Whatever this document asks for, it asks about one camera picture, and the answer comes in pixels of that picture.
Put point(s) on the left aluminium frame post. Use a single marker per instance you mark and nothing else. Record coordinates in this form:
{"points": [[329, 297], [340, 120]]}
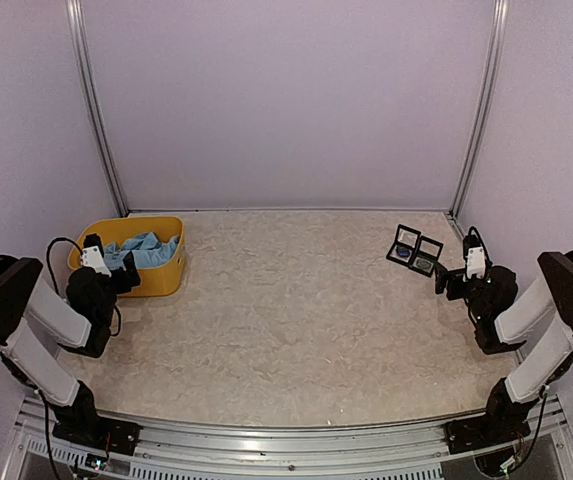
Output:
{"points": [[75, 14]]}

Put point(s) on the light blue printed t-shirt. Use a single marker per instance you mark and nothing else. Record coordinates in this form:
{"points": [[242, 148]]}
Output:
{"points": [[147, 249]]}

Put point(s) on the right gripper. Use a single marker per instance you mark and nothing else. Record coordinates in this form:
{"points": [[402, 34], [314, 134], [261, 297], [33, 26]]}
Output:
{"points": [[442, 277]]}

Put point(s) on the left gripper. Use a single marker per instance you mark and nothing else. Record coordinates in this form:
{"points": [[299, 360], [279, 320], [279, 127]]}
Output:
{"points": [[125, 284]]}

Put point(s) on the black display box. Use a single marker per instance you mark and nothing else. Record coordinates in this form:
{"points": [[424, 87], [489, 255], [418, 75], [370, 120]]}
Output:
{"points": [[406, 236], [427, 248]]}

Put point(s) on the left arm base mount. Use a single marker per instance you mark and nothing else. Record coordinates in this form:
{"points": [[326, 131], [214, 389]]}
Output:
{"points": [[110, 435]]}

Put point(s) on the aluminium frame post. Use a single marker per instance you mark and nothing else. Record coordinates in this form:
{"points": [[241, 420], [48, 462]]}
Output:
{"points": [[75, 14], [483, 107]]}

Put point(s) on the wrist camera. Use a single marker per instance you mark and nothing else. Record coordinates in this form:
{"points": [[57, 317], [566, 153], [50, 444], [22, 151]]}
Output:
{"points": [[92, 257], [475, 263]]}

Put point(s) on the yellow plastic basket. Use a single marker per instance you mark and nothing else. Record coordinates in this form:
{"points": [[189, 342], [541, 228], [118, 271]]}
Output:
{"points": [[157, 281]]}

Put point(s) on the silver round brooch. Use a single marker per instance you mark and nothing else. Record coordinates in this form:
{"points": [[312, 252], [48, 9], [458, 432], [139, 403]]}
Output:
{"points": [[423, 264]]}

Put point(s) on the front aluminium rail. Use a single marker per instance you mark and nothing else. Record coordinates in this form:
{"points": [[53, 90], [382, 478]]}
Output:
{"points": [[169, 449]]}

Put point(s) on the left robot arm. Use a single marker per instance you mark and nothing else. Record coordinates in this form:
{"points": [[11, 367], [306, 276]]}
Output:
{"points": [[81, 320]]}

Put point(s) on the black display box right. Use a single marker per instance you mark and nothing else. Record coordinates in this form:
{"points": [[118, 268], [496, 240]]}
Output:
{"points": [[427, 248]]}

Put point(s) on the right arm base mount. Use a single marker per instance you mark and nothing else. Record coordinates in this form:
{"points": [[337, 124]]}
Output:
{"points": [[475, 433]]}

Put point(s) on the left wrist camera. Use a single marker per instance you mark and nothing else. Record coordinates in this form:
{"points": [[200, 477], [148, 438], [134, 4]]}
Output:
{"points": [[92, 257]]}

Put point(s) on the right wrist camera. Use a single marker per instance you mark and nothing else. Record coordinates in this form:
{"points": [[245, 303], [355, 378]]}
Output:
{"points": [[475, 263]]}

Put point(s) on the right aluminium frame post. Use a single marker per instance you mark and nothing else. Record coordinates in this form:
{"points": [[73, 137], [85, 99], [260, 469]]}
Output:
{"points": [[483, 107]]}

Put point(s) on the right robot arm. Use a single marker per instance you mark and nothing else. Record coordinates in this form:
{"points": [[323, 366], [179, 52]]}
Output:
{"points": [[502, 318]]}

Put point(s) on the black display box left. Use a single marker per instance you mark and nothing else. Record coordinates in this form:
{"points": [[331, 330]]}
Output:
{"points": [[406, 236]]}

